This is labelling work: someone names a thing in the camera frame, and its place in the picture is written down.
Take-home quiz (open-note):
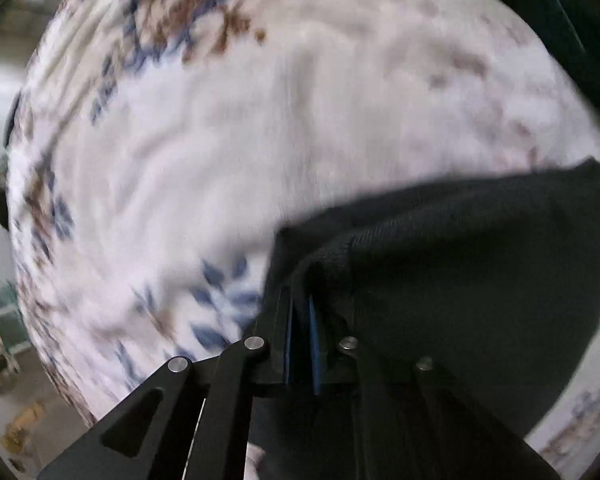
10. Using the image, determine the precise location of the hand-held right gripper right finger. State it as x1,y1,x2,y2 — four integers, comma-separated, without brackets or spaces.
307,294,561,480

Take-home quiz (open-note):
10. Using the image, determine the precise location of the black garment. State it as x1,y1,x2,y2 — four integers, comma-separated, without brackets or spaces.
247,159,600,480

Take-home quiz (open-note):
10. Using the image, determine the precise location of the yellow object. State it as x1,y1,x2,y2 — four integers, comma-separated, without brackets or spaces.
0,400,48,453

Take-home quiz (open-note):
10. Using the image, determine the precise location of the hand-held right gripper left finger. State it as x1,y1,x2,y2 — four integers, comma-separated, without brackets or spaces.
36,285,295,480

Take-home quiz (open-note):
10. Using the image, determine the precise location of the teal metal rack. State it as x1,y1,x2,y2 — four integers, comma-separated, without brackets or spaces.
0,282,31,353

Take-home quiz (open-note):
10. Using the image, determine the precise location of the dark cloth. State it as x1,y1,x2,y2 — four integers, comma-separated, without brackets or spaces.
440,0,600,136

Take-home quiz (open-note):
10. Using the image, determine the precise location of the white floral printed bedsheet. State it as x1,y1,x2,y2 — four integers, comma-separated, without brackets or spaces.
5,0,600,476

